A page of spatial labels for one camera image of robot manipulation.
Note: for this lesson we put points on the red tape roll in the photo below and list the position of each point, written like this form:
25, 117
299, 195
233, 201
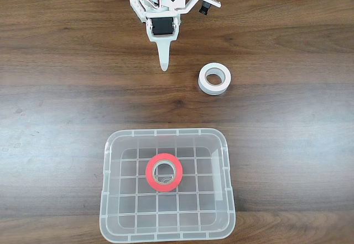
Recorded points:
150, 177

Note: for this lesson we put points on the clear plastic storage box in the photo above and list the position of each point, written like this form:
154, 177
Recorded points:
127, 205

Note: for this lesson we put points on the white tape roll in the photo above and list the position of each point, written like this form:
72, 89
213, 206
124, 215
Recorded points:
203, 85

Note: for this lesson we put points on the wrist camera on white bracket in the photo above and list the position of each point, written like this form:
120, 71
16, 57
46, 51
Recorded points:
204, 7

